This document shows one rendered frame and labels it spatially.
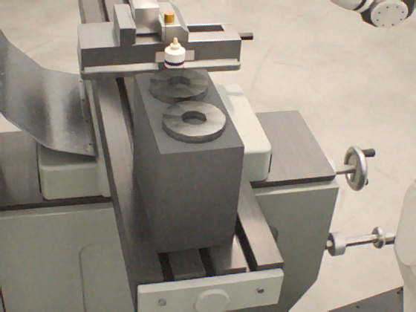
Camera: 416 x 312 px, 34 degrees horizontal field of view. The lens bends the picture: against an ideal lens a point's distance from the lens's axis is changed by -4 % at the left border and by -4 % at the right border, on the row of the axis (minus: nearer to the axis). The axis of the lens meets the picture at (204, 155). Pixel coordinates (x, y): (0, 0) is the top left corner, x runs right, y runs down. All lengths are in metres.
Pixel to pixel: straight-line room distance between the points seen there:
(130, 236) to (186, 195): 0.14
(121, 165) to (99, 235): 0.33
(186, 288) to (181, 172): 0.18
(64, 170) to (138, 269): 0.44
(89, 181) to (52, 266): 0.24
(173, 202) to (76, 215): 0.52
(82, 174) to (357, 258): 1.30
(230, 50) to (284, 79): 1.90
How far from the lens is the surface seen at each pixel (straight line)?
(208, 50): 1.51
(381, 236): 1.77
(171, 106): 1.02
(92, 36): 1.51
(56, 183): 1.44
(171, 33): 1.47
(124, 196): 1.16
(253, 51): 3.63
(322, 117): 3.16
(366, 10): 1.41
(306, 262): 1.75
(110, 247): 1.57
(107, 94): 1.43
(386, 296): 1.54
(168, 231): 1.03
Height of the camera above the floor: 1.67
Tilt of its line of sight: 36 degrees down
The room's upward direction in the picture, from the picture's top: 4 degrees clockwise
